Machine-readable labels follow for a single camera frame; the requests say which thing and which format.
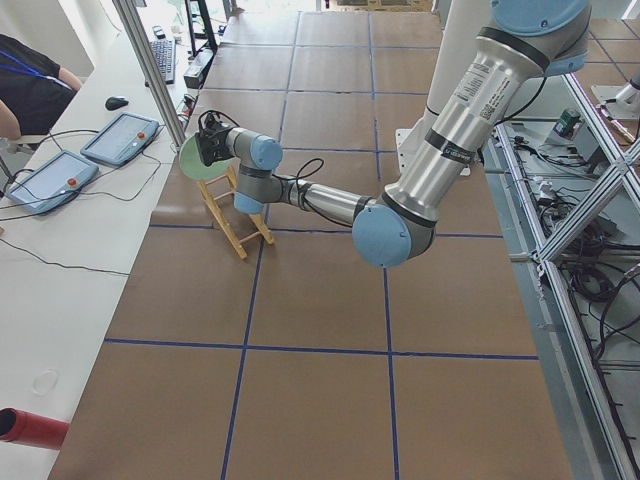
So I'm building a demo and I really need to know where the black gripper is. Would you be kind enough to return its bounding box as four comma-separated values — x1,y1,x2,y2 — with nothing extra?
195,124,233,167

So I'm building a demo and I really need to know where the light green round plate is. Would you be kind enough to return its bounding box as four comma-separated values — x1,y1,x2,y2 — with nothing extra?
178,134,232,181

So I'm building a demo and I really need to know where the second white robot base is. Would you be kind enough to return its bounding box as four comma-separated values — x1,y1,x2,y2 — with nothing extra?
591,71,639,120

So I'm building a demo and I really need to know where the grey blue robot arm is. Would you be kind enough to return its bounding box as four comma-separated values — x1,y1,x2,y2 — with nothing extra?
191,1,592,267

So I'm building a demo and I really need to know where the wooden plate rack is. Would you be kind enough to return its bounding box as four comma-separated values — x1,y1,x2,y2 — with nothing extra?
196,165,274,260

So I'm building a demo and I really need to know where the far blue teach pendant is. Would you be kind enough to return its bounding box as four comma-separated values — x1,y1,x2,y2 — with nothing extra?
80,112,160,166

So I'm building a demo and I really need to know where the blue teach pendant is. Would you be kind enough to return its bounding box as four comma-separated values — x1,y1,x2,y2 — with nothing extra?
80,112,160,166
6,150,99,215

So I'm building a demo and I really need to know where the black keyboard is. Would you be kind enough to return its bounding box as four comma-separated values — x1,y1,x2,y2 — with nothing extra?
149,39,176,84

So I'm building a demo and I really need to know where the black computer mouse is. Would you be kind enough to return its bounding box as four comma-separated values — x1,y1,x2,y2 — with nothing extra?
104,96,129,111

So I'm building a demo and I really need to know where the near blue teach pendant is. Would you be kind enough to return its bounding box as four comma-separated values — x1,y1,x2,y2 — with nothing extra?
6,150,99,215

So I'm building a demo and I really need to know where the person in black shirt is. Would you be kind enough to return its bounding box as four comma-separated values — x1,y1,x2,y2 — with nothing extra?
1,35,82,140

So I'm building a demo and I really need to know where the red cylinder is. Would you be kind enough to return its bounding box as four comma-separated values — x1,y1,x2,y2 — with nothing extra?
1,408,69,450

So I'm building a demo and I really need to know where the green white box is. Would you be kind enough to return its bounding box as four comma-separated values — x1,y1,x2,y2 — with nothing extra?
554,108,581,139

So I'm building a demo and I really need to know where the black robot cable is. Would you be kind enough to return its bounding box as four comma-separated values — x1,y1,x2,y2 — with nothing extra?
277,157,351,229

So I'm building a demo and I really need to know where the aluminium frame post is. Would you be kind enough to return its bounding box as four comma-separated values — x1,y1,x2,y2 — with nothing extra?
112,0,185,152

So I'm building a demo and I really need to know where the aluminium frame rail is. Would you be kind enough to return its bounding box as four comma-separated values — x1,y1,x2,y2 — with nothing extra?
485,64,639,479

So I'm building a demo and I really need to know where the bundle of black cables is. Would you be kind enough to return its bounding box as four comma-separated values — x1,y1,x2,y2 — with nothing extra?
559,219,640,361

